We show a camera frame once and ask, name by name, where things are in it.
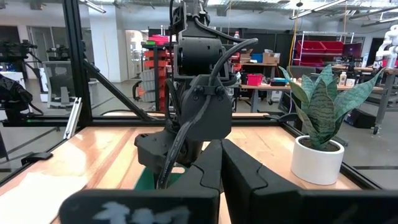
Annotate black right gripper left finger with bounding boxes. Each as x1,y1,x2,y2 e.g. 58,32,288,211
58,139,223,224

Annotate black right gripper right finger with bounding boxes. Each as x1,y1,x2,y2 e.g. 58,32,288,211
221,139,398,224

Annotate small red box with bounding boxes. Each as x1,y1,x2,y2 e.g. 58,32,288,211
246,73,264,87

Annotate wooden workbench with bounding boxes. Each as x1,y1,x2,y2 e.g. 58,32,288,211
238,81,386,135

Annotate teal plastic container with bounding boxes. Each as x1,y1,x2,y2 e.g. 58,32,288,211
134,164,188,191

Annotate white plant pot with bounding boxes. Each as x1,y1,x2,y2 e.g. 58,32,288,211
290,135,346,186

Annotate cardboard box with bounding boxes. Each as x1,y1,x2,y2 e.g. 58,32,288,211
262,52,281,65

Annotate orange drawer cabinet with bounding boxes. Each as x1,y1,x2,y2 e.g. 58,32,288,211
142,35,180,112

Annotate green snake plant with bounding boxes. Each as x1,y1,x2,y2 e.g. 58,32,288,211
278,64,387,151

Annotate red storage bin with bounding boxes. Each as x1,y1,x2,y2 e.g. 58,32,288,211
295,40,325,65
322,40,345,55

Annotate white cloth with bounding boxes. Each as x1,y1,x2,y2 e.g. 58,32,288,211
0,172,90,224

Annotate grey office chair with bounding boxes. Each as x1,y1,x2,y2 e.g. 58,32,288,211
41,60,77,109

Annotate black table clamp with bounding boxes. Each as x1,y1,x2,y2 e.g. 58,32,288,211
21,151,54,166

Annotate white humanoid robot figure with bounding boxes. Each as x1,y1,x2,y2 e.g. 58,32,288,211
374,24,398,70

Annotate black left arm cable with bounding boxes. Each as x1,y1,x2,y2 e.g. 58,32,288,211
156,37,259,190

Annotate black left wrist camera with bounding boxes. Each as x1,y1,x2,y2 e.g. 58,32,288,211
134,129,180,174

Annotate yellow hanging cable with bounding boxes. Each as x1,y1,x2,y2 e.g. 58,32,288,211
287,9,300,68

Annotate silver metal bracket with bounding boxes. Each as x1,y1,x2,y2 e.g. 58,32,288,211
63,96,83,140

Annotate black aluminium table frame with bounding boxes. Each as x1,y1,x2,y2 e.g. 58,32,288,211
0,0,384,191

